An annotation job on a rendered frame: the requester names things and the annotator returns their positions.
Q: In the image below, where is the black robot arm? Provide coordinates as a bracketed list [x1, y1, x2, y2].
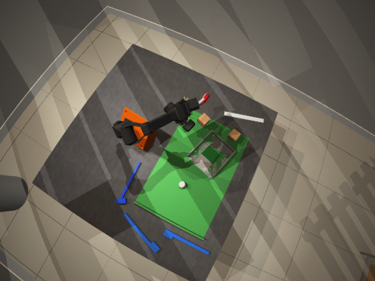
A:
[112, 98, 200, 146]

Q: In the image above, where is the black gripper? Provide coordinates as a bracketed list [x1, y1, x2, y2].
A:
[163, 103, 195, 132]

